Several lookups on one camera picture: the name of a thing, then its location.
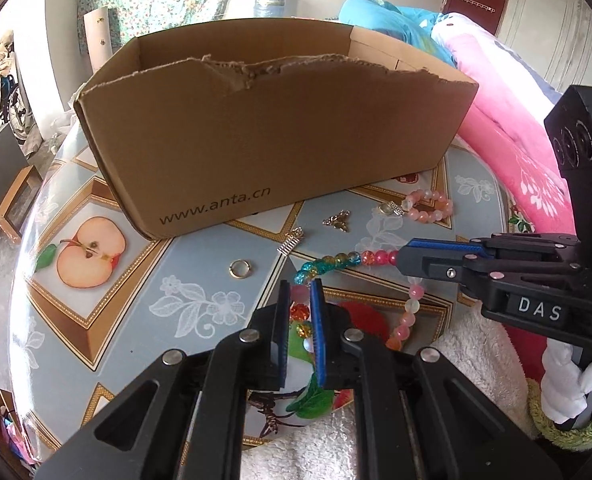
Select gold pendant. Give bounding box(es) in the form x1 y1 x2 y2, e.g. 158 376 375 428
323 209 352 233

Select white hook rack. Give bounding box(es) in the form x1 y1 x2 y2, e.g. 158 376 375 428
455 0 498 14

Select brown cardboard box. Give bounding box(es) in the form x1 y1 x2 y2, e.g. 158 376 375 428
73 17 479 240

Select white fleece garment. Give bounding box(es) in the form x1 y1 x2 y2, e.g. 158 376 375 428
241 312 544 480

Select wooden stool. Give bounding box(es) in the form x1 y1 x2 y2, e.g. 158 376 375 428
0 165 44 246

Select wheelchair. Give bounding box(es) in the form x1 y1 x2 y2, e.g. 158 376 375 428
0 74 33 142

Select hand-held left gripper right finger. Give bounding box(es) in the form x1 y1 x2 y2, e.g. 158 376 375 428
310 279 562 480

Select multicoloured bead bracelet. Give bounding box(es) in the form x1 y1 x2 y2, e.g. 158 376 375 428
288 247 427 356

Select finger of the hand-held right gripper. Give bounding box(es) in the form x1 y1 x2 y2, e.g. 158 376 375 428
398 251 584 302
406 234 582 263

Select person's right forearm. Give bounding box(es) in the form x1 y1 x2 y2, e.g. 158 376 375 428
528 377 592 453

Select pink bead bracelet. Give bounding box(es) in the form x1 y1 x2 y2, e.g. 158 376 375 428
401 189 455 224

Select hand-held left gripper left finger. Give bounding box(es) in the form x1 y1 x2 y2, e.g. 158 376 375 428
35 280 292 480

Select white wardrobe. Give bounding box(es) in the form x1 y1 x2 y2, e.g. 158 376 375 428
496 0 592 92

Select blue patterned pillow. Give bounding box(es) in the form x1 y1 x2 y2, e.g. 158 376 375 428
338 0 458 68

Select person's right hand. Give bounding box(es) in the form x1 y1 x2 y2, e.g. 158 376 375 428
542 342 592 423

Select brown paper bag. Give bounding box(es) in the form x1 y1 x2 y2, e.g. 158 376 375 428
0 390 33 467

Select blue water bottle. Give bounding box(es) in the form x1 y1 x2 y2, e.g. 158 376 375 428
253 0 290 20

